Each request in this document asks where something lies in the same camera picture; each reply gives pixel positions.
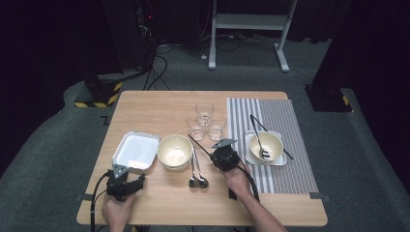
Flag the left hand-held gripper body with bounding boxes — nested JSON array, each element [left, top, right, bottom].
[[105, 163, 140, 203]]

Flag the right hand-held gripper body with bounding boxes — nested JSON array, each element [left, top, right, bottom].
[[211, 138, 241, 172]]

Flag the long black chopstick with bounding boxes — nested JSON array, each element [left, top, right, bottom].
[[250, 115, 294, 160], [188, 133, 215, 159]]

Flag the cream bowl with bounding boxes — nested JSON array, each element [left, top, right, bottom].
[[157, 134, 193, 169], [249, 130, 284, 162], [160, 162, 191, 172]]

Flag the steel spoon striped handle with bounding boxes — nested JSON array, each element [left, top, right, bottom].
[[188, 151, 200, 189], [249, 114, 272, 160], [191, 146, 210, 189]]

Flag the person's left hand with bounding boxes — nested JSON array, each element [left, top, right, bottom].
[[101, 194, 136, 228]]

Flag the person's right hand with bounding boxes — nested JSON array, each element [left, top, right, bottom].
[[221, 162, 254, 197]]

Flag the clear drinking glass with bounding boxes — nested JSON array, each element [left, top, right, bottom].
[[187, 115, 207, 142], [194, 101, 215, 128], [207, 113, 228, 141]]

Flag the striped woven placemat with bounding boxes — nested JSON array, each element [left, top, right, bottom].
[[226, 97, 320, 195]]

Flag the black yellow striped base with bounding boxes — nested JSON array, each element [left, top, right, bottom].
[[74, 74, 124, 109]]

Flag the black base yellow mark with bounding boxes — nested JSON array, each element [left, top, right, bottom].
[[304, 84, 353, 113]]

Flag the white metal stand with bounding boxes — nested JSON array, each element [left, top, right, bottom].
[[208, 0, 298, 73]]

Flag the dark curtain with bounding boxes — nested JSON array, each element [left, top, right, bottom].
[[0, 0, 125, 177], [310, 0, 410, 194]]

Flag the dark equipment rack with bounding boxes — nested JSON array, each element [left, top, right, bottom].
[[134, 0, 159, 71]]

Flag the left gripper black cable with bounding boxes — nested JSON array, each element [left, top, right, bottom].
[[89, 172, 110, 232]]

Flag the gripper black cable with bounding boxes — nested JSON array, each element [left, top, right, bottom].
[[236, 162, 261, 202], [89, 172, 110, 232]]

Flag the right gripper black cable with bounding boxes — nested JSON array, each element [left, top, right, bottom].
[[236, 162, 261, 202]]

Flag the black floor cables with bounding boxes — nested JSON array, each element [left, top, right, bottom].
[[142, 42, 171, 92]]

